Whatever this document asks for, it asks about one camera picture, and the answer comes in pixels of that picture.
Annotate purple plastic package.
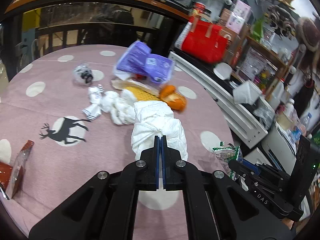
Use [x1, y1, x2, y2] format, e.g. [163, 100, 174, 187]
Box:
[113, 41, 174, 85]

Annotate white top left drawer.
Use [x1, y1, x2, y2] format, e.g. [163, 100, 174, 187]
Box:
[169, 50, 268, 149]

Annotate white striped wrapper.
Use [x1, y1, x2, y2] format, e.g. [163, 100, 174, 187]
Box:
[82, 85, 104, 120]

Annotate green white snack bag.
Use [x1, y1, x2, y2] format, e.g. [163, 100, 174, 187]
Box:
[212, 141, 242, 181]

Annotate large white tissue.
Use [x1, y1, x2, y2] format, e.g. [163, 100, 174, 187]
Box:
[131, 101, 188, 161]

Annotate yellow mesh snack tray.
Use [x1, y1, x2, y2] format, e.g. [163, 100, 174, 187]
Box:
[111, 79, 160, 101]

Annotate orange peel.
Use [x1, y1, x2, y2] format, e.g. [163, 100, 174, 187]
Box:
[159, 85, 187, 112]

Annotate clear water bottle blue label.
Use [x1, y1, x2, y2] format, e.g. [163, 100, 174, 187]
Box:
[291, 112, 312, 143]

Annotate white printer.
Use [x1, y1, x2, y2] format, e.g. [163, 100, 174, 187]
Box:
[244, 122, 296, 175]

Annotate pink polka dot tablecloth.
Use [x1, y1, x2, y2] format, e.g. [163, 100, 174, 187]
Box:
[1, 45, 233, 239]

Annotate red tote bag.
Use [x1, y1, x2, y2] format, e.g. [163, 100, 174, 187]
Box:
[181, 16, 228, 64]

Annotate wooden shelf rack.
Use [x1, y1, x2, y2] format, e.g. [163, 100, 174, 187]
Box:
[235, 22, 296, 100]

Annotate small white tissue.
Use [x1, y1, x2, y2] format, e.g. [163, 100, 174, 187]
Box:
[101, 89, 137, 125]

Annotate red clear snack wrapper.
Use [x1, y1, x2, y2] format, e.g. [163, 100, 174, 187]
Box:
[1, 140, 34, 200]

